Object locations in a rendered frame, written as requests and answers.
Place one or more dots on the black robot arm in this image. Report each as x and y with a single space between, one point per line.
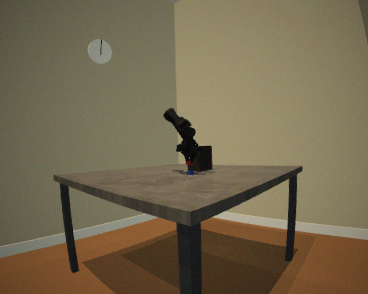
182 125

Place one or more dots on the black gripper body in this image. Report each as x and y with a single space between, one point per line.
191 145

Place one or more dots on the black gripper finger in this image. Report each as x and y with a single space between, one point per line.
186 155
192 156

